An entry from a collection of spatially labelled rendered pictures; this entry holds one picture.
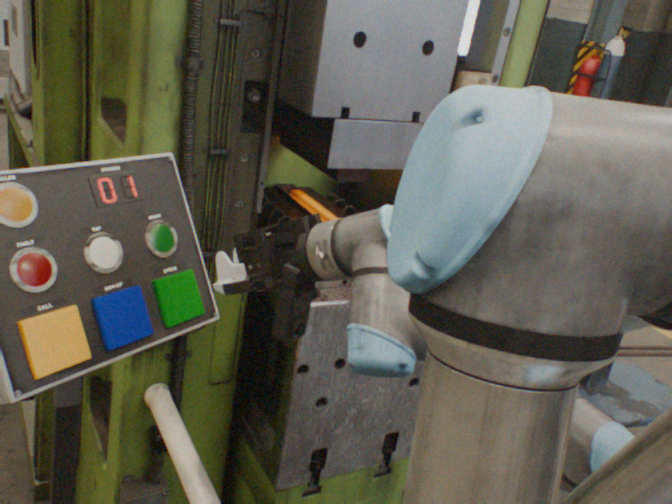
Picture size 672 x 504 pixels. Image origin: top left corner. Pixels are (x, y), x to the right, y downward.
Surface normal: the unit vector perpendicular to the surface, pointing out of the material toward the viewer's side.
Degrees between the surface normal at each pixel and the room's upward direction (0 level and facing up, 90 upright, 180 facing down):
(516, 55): 90
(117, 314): 60
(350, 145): 90
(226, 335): 90
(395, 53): 90
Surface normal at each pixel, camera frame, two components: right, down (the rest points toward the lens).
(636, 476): -0.81, -0.09
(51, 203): 0.77, -0.17
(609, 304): 0.58, 0.22
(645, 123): 0.18, -0.72
